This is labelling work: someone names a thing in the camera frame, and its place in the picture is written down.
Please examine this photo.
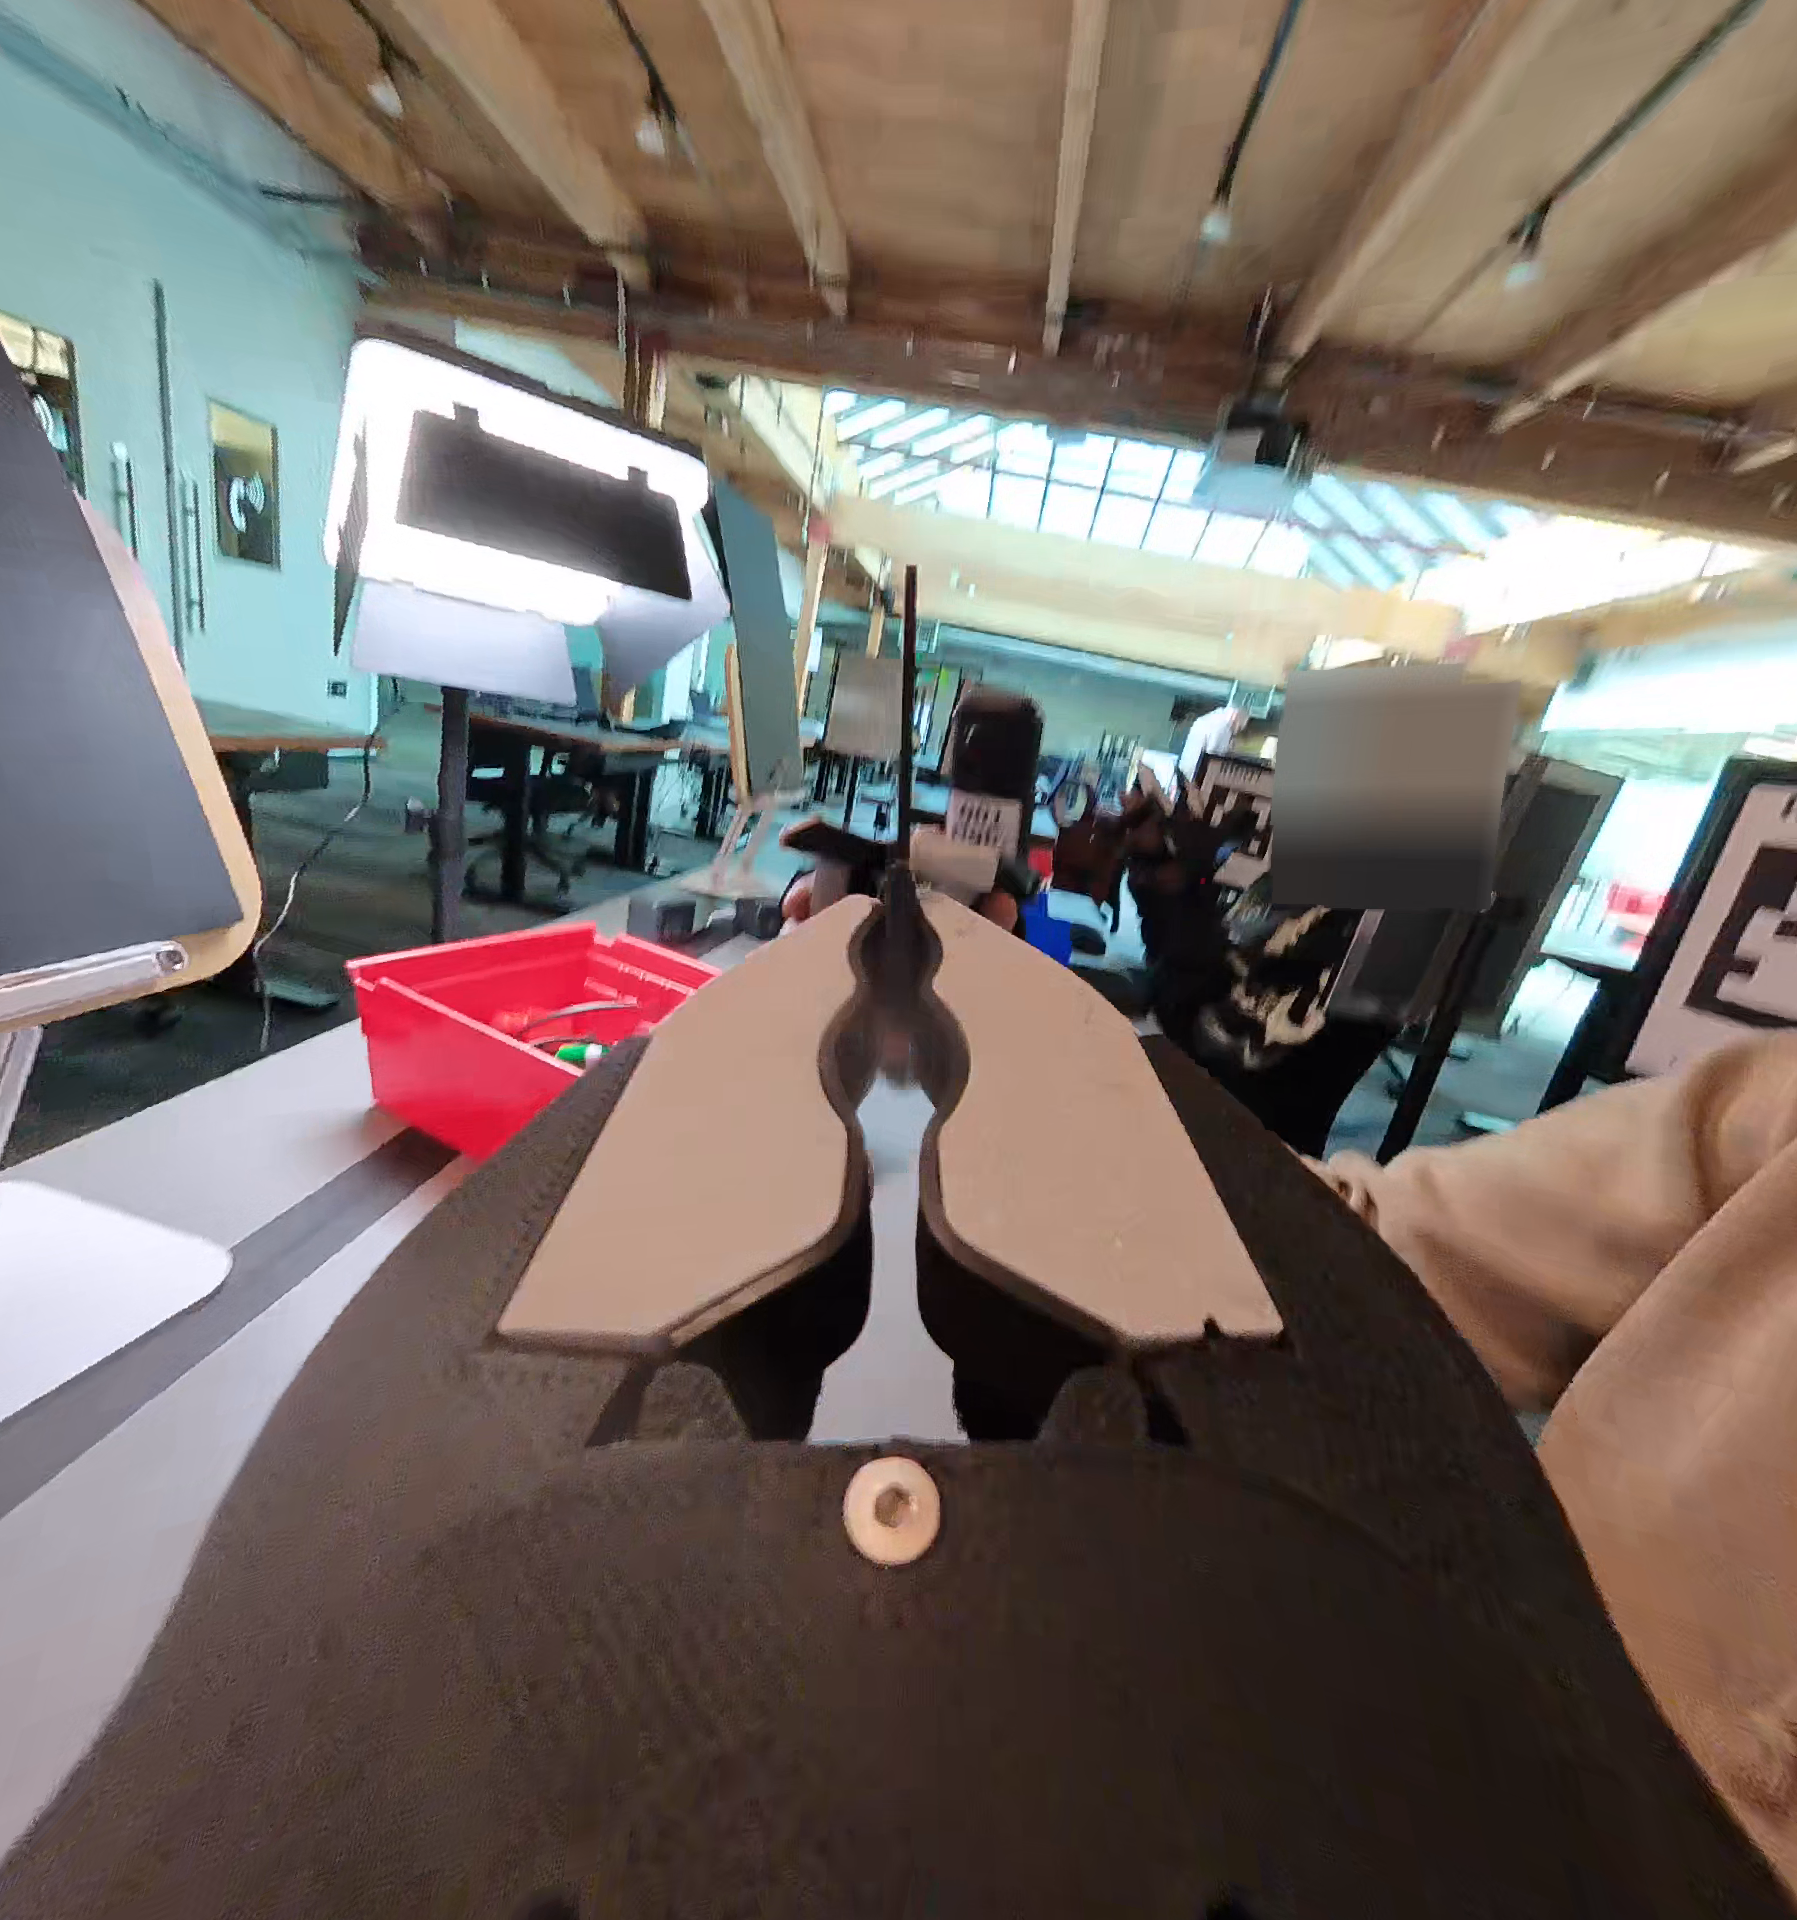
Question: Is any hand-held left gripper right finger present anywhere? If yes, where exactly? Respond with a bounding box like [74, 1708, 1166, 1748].
[907, 901, 1284, 1348]

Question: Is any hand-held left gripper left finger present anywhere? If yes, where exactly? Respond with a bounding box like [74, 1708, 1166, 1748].
[493, 894, 900, 1356]

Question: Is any thin black stick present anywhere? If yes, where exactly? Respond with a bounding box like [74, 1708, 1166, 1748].
[876, 565, 930, 1085]

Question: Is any red plastic bin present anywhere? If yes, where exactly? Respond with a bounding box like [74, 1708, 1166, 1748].
[345, 916, 720, 1161]

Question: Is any person's right forearm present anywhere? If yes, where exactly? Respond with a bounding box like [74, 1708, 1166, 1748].
[1312, 1020, 1797, 1920]

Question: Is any easel whiteboard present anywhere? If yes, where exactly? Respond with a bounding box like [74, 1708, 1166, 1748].
[821, 652, 913, 762]

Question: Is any grey upright panel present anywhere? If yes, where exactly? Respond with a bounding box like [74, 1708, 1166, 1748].
[706, 476, 814, 805]

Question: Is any black office chair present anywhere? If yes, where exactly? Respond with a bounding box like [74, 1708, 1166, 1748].
[466, 753, 601, 909]

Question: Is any background wooden desk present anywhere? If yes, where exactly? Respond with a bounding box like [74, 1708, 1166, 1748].
[466, 710, 690, 872]
[196, 699, 389, 790]

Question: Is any studio light panel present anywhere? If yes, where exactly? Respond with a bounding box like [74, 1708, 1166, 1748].
[325, 335, 731, 706]

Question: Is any black panel on tripod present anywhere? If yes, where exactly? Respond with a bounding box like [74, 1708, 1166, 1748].
[1496, 757, 1630, 971]

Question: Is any wooden board with black sheet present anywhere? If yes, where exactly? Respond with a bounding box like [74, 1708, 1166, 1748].
[0, 219, 263, 1034]

